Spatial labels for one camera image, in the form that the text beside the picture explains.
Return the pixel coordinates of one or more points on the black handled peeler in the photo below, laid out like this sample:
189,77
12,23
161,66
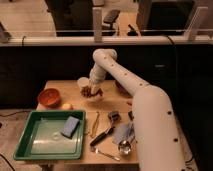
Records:
113,117

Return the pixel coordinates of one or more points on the white paper cup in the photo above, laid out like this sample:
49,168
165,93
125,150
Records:
83,82

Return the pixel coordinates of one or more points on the silver fork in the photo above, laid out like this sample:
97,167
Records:
97,151

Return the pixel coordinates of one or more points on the black office chair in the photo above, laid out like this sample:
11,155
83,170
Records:
111,18

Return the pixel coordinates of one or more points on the purple bowl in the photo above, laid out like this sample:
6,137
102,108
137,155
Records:
120,88

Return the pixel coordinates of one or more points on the blue sponge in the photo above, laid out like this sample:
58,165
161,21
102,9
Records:
69,126

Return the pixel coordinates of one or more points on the green plastic tray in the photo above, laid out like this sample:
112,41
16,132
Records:
41,138

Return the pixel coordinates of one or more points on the black rectangular block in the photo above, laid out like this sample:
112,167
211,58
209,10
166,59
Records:
130,114

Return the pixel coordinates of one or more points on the red bowl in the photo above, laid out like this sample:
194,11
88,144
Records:
49,98

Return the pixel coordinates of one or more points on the small yellow apple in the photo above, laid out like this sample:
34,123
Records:
67,106

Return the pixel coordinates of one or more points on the grey blue cloth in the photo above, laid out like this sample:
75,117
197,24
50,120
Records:
118,133

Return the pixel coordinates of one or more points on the yellow-green tongs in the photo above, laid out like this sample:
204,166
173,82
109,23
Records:
95,125

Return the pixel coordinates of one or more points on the metal measuring spoon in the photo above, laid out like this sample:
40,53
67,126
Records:
124,145

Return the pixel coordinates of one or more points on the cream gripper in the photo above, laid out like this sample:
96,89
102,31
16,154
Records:
94,88

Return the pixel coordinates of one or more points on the bunch of red grapes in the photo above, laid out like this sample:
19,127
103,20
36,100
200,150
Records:
87,92

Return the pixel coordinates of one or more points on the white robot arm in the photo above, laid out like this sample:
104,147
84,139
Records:
157,138

